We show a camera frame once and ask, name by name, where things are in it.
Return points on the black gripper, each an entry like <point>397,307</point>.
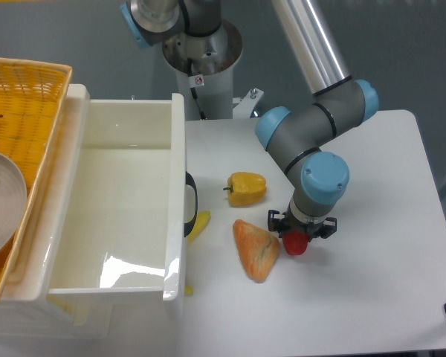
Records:
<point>314,227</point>

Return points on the grey plate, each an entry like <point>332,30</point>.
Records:
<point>13,199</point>

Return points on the yellow woven basket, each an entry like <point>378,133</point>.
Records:
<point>32,94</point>

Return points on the yellow bell pepper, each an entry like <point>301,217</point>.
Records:
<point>245,189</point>

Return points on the white plastic bin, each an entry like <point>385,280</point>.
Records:
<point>103,252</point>

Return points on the black bin handle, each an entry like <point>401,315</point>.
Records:
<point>191,204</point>

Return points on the red bell pepper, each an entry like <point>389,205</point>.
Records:
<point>295,243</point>

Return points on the orange triangular bread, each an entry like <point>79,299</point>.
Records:
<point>258,249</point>

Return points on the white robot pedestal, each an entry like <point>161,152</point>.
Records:
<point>204,70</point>

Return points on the yellow banana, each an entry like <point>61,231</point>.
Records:
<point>202,220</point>

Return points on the metal mounting bracket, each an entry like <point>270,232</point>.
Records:
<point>248,106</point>

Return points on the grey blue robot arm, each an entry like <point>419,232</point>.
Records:
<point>294,141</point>

